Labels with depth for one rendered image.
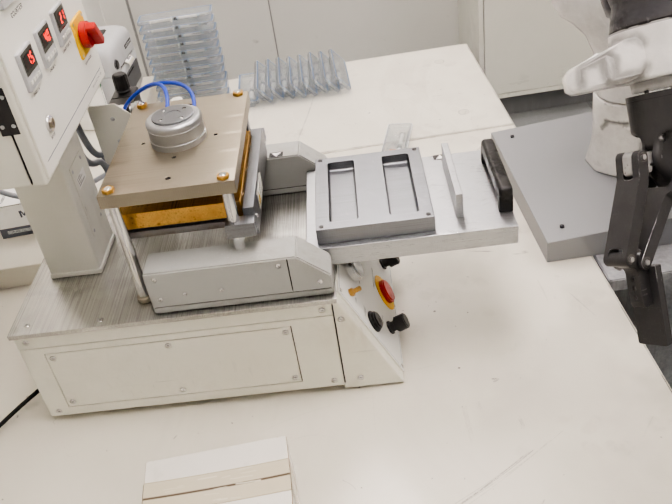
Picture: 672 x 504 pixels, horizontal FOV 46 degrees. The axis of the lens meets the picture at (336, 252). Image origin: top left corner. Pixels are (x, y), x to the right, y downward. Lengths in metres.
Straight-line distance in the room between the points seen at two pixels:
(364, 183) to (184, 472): 0.48
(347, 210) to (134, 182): 0.31
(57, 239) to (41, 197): 0.07
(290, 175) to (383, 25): 2.42
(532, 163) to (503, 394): 0.57
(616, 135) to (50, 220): 0.97
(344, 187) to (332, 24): 2.47
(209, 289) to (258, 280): 0.07
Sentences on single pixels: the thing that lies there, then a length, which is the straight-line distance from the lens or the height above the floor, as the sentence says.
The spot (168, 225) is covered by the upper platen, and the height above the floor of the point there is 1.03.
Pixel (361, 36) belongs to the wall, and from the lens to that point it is 3.66.
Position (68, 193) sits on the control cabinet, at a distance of 1.16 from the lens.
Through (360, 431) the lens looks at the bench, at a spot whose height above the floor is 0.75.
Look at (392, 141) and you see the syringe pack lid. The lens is 1.75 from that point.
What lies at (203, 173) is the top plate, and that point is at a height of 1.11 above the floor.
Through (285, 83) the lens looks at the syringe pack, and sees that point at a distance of 2.06.
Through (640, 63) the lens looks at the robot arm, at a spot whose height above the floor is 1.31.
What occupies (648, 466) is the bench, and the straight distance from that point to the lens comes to 1.11.
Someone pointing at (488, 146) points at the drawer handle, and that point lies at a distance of 1.21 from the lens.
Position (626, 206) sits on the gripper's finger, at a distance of 0.70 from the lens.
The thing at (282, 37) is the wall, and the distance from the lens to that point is 3.64.
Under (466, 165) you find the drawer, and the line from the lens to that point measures 1.25.
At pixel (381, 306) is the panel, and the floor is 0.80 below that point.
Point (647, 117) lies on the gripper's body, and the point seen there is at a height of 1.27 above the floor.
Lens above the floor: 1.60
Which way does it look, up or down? 36 degrees down
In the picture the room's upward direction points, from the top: 9 degrees counter-clockwise
